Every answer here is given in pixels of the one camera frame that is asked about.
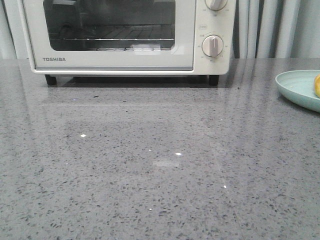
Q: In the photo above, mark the glass oven door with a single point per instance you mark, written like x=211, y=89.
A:
x=46, y=18

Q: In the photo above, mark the golden bread roll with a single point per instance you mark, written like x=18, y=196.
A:
x=317, y=85

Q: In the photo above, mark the lower oven control knob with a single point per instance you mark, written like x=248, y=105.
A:
x=212, y=46

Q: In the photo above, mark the oven control knob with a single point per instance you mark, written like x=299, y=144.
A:
x=216, y=5
x=212, y=46

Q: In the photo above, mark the white Toshiba toaster oven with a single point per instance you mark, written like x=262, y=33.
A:
x=207, y=23

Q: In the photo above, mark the upper oven control knob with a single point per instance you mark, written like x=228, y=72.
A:
x=216, y=5

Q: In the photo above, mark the light green round plate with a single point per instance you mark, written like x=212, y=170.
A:
x=298, y=87

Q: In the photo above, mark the metal wire oven rack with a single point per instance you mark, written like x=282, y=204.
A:
x=118, y=37

